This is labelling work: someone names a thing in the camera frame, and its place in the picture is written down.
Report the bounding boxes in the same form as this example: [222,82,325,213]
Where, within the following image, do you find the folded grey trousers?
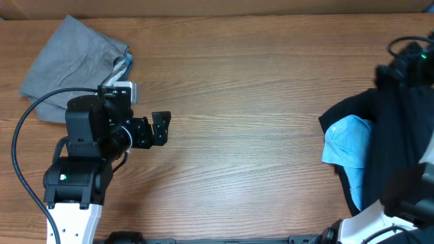
[19,16,131,103]

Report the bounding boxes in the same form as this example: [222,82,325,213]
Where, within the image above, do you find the black garment under pile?
[319,88,378,216]

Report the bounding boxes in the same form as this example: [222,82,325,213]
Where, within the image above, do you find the light blue t-shirt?
[321,115,374,215]

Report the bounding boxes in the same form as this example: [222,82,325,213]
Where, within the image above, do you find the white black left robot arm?
[43,86,171,243]

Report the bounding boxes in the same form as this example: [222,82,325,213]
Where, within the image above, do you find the folded blue garment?
[119,53,134,81]

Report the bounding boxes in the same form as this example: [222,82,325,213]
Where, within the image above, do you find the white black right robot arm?
[315,37,433,243]

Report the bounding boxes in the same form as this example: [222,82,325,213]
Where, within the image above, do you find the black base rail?
[93,231,320,244]

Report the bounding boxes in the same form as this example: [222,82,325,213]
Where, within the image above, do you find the black t-shirt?
[362,65,433,209]

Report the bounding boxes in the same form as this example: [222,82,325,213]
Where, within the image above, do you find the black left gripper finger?
[151,111,172,126]
[153,124,167,146]

